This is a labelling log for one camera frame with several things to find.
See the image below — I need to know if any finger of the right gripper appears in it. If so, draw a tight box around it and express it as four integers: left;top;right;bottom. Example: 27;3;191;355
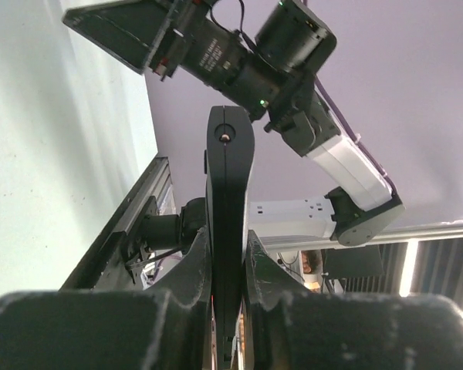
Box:
63;0;173;74

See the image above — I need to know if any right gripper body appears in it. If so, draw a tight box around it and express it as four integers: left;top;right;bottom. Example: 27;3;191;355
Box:
147;1;208;81

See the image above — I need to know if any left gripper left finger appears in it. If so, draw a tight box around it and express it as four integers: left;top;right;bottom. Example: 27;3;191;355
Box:
0;229;211;369

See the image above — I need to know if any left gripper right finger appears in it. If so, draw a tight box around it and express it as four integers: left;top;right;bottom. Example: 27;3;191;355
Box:
244;232;463;369

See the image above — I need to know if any black remote control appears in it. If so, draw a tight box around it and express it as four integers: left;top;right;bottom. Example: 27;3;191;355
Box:
205;106;255;369

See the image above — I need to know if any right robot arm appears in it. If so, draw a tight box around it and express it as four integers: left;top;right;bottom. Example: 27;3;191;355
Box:
63;1;404;247

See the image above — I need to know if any person in background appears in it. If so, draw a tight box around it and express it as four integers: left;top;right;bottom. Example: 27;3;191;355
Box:
301;250;323;274

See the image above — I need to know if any black monitor in background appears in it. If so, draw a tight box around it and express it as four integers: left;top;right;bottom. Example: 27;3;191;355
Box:
323;245;384;279

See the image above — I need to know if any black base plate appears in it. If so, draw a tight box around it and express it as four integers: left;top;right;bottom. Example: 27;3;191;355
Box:
57;194;208;292

